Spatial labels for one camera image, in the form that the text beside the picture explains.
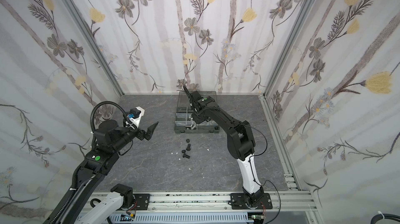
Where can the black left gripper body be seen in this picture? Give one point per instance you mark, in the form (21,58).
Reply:
(140,135)

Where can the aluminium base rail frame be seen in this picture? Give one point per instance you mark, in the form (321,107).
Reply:
(288,207)

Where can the white slotted cable duct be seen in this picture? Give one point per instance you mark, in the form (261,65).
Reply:
(181,218)

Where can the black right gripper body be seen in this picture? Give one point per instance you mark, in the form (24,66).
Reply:
(196,103)

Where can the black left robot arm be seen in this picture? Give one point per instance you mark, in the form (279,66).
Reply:
(109,138)

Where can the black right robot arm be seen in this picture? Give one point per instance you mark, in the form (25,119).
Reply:
(241,145)

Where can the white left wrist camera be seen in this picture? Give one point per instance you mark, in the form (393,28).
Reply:
(134,116)

